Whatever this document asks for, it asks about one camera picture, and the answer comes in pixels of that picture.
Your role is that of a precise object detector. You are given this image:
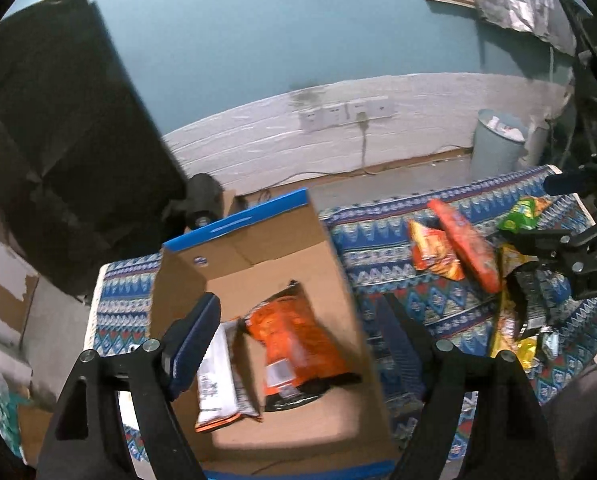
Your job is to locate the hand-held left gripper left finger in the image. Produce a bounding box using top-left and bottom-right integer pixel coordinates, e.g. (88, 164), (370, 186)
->
(36, 292), (222, 480)

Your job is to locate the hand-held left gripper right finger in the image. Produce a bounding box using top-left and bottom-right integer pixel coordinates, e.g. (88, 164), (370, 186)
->
(381, 292), (559, 480)

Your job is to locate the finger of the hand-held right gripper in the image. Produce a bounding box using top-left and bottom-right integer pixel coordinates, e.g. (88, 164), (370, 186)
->
(543, 152), (597, 196)
(501, 227), (587, 273)

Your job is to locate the green snack bag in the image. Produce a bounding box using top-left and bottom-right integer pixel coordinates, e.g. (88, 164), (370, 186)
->
(497, 195), (554, 235)

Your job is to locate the white snack packet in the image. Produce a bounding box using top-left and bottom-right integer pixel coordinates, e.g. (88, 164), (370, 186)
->
(194, 321), (262, 433)

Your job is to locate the long orange-red packet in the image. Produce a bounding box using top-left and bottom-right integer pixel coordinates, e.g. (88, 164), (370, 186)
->
(427, 199), (503, 295)

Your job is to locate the yellow snack bag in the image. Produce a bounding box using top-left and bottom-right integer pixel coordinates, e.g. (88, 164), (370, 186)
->
(489, 242), (539, 358)

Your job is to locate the large orange snack bag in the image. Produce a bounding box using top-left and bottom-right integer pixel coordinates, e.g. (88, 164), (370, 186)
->
(236, 280), (362, 413)

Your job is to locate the small orange chip bag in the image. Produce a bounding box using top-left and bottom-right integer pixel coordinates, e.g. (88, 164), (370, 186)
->
(409, 220), (467, 282)

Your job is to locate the small yellow-green packet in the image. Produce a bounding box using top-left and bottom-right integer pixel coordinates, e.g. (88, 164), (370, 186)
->
(513, 336), (539, 371)

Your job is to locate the cardboard box with blue rim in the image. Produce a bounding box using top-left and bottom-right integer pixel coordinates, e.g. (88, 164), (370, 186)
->
(148, 188), (402, 480)

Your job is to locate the grey trash bin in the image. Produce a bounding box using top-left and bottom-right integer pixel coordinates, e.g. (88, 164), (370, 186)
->
(469, 108), (529, 181)

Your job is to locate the blue patterned cloth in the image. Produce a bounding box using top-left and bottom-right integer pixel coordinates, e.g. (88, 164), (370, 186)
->
(86, 165), (597, 466)

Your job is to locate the black cylindrical device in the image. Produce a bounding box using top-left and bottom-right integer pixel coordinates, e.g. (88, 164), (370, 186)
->
(166, 172), (225, 231)

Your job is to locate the silver foil sheet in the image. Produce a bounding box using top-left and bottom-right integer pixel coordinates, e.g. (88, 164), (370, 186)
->
(471, 0), (587, 56)

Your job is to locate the flat cardboard piece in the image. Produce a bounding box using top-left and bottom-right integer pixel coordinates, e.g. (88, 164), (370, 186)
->
(18, 405), (54, 463)

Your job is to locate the large black panel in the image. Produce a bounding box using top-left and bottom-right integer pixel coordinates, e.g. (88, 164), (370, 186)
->
(0, 0), (189, 296)

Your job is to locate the thin power cable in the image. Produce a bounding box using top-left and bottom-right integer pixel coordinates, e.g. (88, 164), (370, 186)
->
(258, 115), (472, 196)

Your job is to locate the white wall socket panel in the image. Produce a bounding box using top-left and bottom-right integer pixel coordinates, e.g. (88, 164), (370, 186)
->
(298, 97), (395, 133)

